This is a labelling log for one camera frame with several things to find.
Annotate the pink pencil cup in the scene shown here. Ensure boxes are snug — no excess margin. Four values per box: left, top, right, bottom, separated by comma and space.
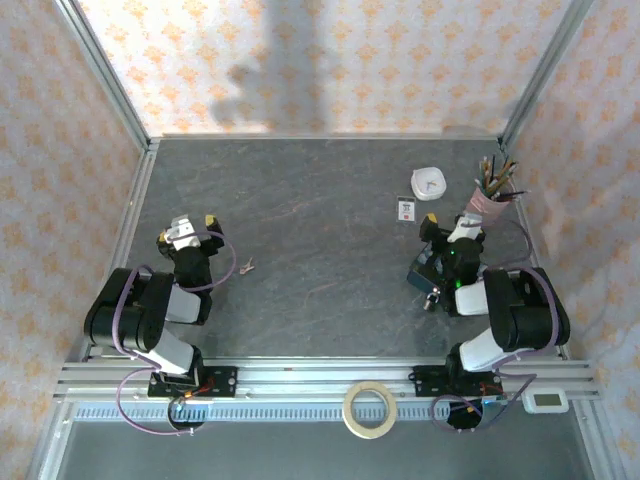
464, 187, 507, 226

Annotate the white square desk clock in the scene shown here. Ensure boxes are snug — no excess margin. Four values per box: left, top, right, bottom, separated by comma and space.
410, 167, 447, 202

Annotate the white digital thermometer display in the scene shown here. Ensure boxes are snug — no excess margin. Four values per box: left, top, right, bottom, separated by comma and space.
522, 389, 570, 414

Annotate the beige masking tape roll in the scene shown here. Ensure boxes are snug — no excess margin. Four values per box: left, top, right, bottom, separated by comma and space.
342, 380, 400, 440

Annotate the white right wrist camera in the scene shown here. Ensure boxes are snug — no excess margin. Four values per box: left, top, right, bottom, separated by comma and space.
446, 211, 485, 245

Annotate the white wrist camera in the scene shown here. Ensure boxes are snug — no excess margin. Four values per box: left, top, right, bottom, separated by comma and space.
446, 211, 485, 245
163, 214, 200, 250

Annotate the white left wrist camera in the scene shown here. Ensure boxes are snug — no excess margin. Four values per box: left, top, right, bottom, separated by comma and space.
163, 214, 200, 250

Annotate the aluminium table side rail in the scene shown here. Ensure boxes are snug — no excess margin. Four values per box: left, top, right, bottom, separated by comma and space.
79, 139, 160, 362

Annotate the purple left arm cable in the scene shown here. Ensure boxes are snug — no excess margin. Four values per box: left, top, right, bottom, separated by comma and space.
114, 230, 239, 436

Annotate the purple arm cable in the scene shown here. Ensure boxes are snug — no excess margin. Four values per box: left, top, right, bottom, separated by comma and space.
431, 218, 560, 432
114, 230, 239, 436

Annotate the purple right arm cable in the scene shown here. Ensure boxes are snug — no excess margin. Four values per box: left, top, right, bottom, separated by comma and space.
431, 218, 560, 432

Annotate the aluminium profile rail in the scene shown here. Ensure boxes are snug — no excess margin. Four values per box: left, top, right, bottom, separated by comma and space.
53, 356, 599, 402

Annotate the grey slotted cable duct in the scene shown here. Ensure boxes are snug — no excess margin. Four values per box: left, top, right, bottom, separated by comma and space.
72, 402, 576, 422

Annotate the aluminium frame post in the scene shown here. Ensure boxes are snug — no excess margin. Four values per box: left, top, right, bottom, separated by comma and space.
498, 0, 597, 149
53, 0, 153, 151

